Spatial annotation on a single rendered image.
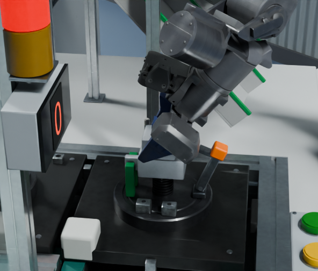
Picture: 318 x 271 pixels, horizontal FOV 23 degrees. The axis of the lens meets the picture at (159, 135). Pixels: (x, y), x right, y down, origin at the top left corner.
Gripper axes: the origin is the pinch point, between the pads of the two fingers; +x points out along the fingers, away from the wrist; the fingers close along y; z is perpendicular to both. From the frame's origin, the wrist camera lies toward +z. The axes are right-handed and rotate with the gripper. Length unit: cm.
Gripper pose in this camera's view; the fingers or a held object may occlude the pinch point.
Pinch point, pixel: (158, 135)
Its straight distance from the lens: 106.0
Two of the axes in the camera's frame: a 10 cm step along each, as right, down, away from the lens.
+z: -7.7, -5.9, -2.3
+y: -1.2, 4.9, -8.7
